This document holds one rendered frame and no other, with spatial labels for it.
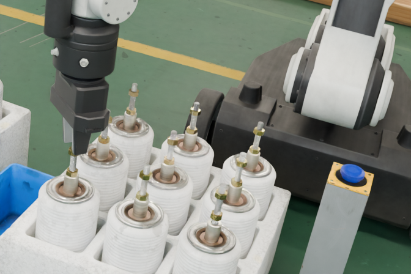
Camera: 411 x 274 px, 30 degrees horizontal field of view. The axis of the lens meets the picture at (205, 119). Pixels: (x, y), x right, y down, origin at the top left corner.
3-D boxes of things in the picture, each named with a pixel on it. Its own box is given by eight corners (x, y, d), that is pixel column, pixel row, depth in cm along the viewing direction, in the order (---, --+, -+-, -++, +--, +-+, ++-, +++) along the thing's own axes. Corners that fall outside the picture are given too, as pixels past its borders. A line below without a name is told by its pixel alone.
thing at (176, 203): (141, 285, 131) (156, 199, 122) (114, 251, 137) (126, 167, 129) (188, 271, 136) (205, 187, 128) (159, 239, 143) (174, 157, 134)
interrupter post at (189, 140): (195, 145, 140) (198, 129, 138) (194, 152, 138) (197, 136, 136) (182, 143, 140) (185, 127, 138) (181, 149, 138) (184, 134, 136)
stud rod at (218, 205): (218, 226, 115) (227, 185, 111) (214, 229, 114) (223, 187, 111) (213, 223, 115) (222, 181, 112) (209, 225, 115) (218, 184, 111)
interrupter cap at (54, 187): (61, 172, 125) (62, 169, 124) (102, 188, 123) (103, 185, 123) (36, 194, 118) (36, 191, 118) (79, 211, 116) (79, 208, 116)
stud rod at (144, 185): (136, 205, 118) (142, 164, 114) (141, 203, 118) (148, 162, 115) (139, 208, 117) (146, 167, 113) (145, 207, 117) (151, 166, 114)
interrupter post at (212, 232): (216, 246, 115) (220, 229, 113) (201, 241, 115) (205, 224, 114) (220, 238, 117) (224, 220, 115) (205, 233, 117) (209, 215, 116)
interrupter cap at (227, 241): (228, 262, 112) (229, 258, 112) (180, 246, 113) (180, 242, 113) (240, 233, 119) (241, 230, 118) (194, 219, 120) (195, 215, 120)
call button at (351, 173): (340, 170, 129) (343, 160, 128) (363, 178, 128) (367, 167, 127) (336, 181, 125) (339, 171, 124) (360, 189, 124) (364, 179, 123)
